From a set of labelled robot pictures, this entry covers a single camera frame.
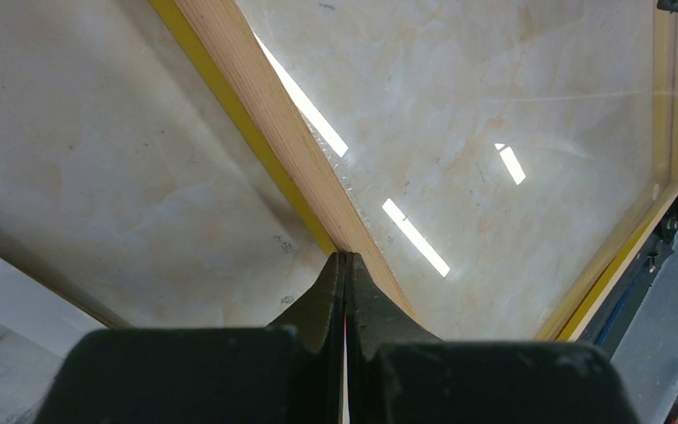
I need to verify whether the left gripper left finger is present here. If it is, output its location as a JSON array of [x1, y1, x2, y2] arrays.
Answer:
[[36, 253, 346, 423]]

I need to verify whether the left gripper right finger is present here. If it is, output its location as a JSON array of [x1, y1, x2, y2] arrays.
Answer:
[[347, 254, 638, 423]]

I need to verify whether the clear acrylic sheet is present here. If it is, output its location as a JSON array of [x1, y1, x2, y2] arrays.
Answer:
[[239, 1, 669, 339]]

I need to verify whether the yellow wooden picture frame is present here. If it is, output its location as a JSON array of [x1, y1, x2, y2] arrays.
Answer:
[[154, 1, 666, 331]]

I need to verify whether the building photo print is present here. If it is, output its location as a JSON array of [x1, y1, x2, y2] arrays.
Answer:
[[0, 258, 102, 423]]

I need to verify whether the brown cardboard backing board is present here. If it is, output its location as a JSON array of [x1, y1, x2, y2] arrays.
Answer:
[[0, 229, 133, 329]]

